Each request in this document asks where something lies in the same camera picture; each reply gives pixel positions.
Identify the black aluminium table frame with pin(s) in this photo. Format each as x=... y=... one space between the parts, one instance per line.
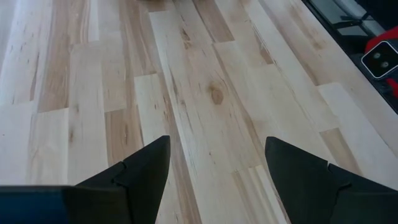
x=351 y=46

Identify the small black camera box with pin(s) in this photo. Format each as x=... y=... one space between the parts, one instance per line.
x=381 y=59

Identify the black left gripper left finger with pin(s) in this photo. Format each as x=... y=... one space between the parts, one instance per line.
x=124 y=193

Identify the black office chair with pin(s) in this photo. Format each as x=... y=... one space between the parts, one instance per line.
x=354 y=18

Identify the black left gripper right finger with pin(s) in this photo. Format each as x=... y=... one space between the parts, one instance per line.
x=311 y=186

